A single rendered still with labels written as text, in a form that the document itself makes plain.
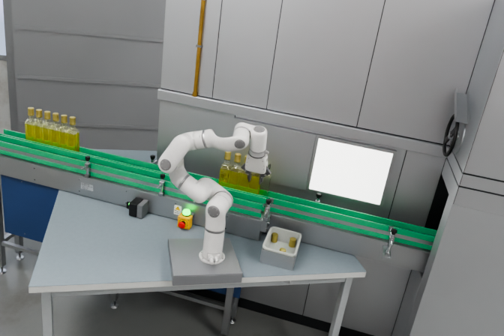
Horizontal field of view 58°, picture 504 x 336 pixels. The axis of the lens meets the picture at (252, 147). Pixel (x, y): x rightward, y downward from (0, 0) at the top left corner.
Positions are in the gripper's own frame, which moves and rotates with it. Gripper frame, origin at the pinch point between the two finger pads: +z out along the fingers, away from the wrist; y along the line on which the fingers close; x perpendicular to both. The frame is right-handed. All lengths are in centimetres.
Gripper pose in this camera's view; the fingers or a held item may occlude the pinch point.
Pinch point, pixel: (255, 178)
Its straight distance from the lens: 218.5
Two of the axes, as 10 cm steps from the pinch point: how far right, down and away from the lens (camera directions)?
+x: -2.8, 5.5, -7.9
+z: -0.6, 8.1, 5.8
